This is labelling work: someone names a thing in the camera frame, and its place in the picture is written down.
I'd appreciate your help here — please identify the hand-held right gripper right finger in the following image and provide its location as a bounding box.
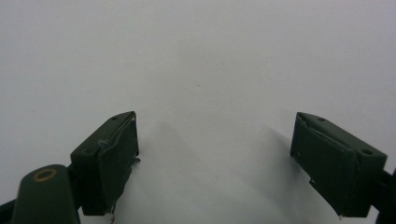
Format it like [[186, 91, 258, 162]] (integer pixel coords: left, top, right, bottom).
[[290, 111, 388, 217]]

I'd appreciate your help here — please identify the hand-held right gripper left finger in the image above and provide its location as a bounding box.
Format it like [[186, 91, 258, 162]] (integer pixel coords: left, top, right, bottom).
[[70, 110, 141, 217]]

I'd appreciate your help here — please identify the light blue table mat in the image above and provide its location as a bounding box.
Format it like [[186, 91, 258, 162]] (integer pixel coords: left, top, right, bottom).
[[0, 0, 396, 224]]

